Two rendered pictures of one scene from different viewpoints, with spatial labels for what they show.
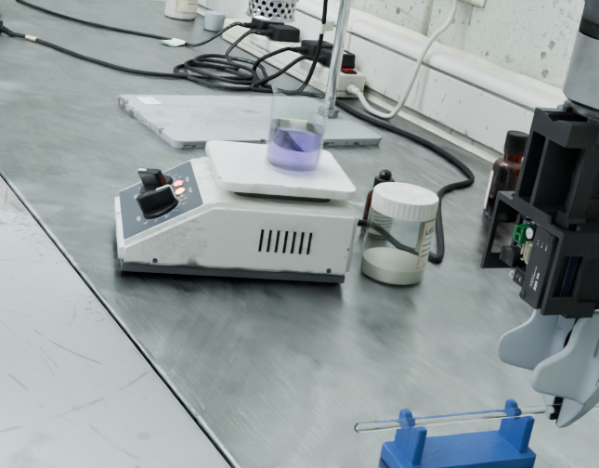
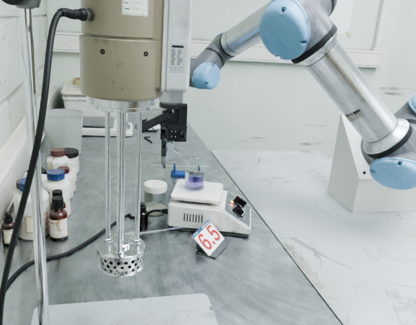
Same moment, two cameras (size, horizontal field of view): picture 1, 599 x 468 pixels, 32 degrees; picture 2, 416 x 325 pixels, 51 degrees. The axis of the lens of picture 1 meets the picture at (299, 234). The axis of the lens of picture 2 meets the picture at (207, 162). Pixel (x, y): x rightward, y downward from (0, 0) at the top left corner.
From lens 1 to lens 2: 1.87 m
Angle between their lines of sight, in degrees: 137
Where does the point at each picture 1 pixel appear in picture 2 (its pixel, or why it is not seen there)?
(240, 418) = (227, 184)
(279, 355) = not seen: hidden behind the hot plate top
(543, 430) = (160, 177)
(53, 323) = (267, 204)
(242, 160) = (211, 191)
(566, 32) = not seen: outside the picture
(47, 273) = (271, 218)
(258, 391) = not seen: hidden behind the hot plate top
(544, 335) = (169, 152)
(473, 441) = (182, 173)
